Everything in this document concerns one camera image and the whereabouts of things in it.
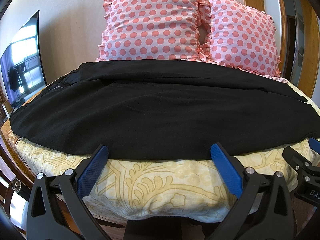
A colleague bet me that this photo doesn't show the black pants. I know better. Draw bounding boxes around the black pants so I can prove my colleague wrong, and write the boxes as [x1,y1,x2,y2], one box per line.
[10,60,319,160]

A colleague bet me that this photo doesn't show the cream patterned bed mattress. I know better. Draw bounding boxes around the cream patterned bed mattress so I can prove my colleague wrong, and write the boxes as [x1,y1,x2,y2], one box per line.
[1,78,320,223]

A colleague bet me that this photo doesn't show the right pink polka-dot pillow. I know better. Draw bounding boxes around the right pink polka-dot pillow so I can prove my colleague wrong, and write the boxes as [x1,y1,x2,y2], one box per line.
[199,0,286,82]

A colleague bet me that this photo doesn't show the pink polka-dot pillow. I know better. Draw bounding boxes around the pink polka-dot pillow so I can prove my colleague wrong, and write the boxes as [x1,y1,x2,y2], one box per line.
[199,0,286,82]
[97,0,206,61]

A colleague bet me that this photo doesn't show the black flat-screen television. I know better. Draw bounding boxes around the black flat-screen television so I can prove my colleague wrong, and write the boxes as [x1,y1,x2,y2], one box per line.
[1,11,47,108]

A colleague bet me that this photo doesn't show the left pink polka-dot pillow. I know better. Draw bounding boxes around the left pink polka-dot pillow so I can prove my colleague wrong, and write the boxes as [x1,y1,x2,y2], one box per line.
[97,0,206,61]

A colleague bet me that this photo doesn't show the dark wooden bed frame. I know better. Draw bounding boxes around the dark wooden bed frame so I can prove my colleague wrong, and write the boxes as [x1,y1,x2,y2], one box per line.
[1,120,126,239]

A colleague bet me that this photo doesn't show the wooden door frame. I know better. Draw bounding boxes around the wooden door frame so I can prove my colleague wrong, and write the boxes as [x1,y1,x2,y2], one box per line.
[244,0,319,98]

